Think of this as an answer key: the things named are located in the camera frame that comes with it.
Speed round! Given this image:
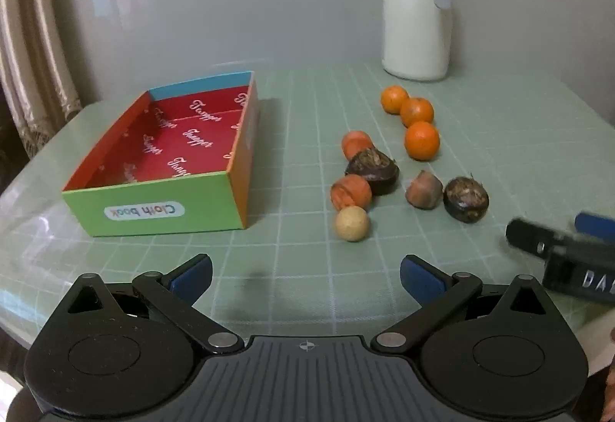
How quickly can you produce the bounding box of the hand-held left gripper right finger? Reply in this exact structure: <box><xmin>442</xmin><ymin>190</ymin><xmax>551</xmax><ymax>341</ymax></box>
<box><xmin>371</xmin><ymin>255</ymin><xmax>549</xmax><ymax>354</ymax></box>

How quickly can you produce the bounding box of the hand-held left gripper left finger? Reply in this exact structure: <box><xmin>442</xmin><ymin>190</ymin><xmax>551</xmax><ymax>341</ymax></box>
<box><xmin>67</xmin><ymin>254</ymin><xmax>243</xmax><ymax>354</ymax></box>

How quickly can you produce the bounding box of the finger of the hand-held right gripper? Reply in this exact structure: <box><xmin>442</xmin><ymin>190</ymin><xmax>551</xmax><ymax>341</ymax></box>
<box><xmin>575</xmin><ymin>211</ymin><xmax>615</xmax><ymax>241</ymax></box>
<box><xmin>506</xmin><ymin>217</ymin><xmax>570</xmax><ymax>259</ymax></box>

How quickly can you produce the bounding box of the dark purple mangosteen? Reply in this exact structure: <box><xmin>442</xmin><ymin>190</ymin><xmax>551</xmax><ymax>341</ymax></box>
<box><xmin>344</xmin><ymin>147</ymin><xmax>401</xmax><ymax>197</ymax></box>
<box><xmin>443</xmin><ymin>176</ymin><xmax>490</xmax><ymax>224</ymax></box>

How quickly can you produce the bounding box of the colourful cardboard box red inside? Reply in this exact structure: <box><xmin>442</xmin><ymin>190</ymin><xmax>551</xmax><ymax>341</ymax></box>
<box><xmin>61</xmin><ymin>71</ymin><xmax>260</xmax><ymax>237</ymax></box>

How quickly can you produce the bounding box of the reddish brown fruit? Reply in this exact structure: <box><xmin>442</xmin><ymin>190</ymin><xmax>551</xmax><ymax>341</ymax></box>
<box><xmin>405</xmin><ymin>170</ymin><xmax>444</xmax><ymax>210</ymax></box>

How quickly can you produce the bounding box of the beige walnut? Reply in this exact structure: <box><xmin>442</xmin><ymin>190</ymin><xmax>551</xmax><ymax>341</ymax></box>
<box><xmin>335</xmin><ymin>205</ymin><xmax>371</xmax><ymax>242</ymax></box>

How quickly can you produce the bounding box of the wrinkled orange fruit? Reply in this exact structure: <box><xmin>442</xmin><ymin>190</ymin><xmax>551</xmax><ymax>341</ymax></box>
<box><xmin>341</xmin><ymin>131</ymin><xmax>374</xmax><ymax>162</ymax></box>
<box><xmin>330</xmin><ymin>175</ymin><xmax>373</xmax><ymax>212</ymax></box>

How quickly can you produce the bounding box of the small orange mandarin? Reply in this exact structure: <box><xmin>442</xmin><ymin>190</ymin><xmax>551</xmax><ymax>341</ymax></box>
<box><xmin>381</xmin><ymin>85</ymin><xmax>410</xmax><ymax>116</ymax></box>
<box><xmin>400</xmin><ymin>97</ymin><xmax>435</xmax><ymax>128</ymax></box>
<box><xmin>404</xmin><ymin>121</ymin><xmax>441</xmax><ymax>162</ymax></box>

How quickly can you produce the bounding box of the white thermos jug grey lid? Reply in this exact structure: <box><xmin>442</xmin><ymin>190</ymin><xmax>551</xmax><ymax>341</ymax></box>
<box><xmin>382</xmin><ymin>0</ymin><xmax>453</xmax><ymax>81</ymax></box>

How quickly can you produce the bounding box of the beige satin curtain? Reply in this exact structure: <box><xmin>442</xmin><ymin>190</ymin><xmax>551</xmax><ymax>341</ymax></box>
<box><xmin>0</xmin><ymin>0</ymin><xmax>83</xmax><ymax>159</ymax></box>

